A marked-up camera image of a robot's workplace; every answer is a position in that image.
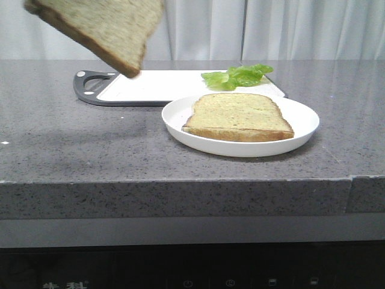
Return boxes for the green lettuce leaf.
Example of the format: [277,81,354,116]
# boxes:
[201,64,274,91]

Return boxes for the bread slice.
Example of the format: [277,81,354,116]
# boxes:
[182,93,294,142]
[23,0,164,78]

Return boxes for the white round plate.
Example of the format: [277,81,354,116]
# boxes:
[161,95,319,157]

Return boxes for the white cutting board grey rim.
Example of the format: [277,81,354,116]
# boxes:
[73,69,288,107]

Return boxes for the grey white curtain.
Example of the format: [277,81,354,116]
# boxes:
[1,1,384,61]

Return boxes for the black appliance control panel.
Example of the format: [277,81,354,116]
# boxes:
[1,241,384,288]

